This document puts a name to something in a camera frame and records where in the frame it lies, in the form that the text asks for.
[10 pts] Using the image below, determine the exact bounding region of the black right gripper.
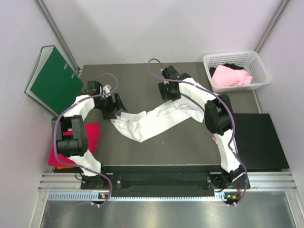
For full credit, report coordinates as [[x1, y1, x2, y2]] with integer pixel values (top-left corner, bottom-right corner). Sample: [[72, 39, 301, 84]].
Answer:
[[158, 82, 181, 104]]

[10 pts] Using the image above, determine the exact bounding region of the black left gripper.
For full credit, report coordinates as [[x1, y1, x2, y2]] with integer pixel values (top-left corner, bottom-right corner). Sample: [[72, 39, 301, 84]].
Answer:
[[95, 92, 128, 119]]

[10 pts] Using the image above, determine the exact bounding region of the white t shirt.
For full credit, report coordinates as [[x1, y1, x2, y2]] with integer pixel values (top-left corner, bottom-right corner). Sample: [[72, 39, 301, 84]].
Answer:
[[111, 97, 204, 143]]

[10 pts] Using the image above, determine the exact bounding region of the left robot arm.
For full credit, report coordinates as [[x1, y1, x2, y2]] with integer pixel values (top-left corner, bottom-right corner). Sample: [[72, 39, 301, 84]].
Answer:
[[52, 81, 126, 189]]

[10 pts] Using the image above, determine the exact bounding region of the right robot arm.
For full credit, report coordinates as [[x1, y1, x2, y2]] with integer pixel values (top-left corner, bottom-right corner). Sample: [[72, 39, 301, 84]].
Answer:
[[158, 66, 244, 189]]

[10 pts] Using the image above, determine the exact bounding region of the red folded t shirt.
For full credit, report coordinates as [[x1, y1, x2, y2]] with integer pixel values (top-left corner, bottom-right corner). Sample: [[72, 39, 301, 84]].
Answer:
[[48, 123, 100, 166]]

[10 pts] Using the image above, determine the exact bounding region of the pink t shirt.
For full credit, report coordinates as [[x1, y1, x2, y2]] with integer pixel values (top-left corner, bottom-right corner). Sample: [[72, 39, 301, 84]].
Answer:
[[212, 65, 252, 87]]

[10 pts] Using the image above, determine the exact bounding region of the black t shirt in basket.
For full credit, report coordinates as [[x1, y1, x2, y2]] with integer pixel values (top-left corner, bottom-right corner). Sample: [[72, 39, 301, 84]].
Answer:
[[209, 63, 244, 77]]

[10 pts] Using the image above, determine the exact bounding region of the orange cloth under red shirt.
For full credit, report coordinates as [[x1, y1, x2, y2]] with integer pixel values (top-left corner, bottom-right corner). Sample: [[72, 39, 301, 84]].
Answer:
[[56, 166, 73, 170]]

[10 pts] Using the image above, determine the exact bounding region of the white plastic laundry basket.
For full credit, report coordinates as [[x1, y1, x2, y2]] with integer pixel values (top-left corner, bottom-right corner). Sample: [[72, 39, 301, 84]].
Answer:
[[203, 51, 271, 93]]

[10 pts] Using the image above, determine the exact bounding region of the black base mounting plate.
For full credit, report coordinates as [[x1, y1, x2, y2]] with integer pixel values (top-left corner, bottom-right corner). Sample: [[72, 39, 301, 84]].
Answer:
[[76, 165, 250, 198]]

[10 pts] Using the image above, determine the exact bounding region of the black flat box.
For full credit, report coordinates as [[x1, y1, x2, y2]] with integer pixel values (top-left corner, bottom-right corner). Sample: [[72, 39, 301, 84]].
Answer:
[[234, 114, 289, 172]]

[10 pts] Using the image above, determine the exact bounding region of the green ring binder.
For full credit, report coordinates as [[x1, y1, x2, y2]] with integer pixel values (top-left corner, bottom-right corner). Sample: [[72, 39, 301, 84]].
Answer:
[[25, 46, 83, 116]]

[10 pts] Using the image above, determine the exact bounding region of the grey slotted cable duct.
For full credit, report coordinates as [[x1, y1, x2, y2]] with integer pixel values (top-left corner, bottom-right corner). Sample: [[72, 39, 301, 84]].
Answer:
[[47, 191, 240, 201]]

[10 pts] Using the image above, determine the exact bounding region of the aluminium frame rail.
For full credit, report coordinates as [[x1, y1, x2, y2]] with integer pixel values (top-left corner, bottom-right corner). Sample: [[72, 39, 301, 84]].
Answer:
[[38, 172, 297, 191]]

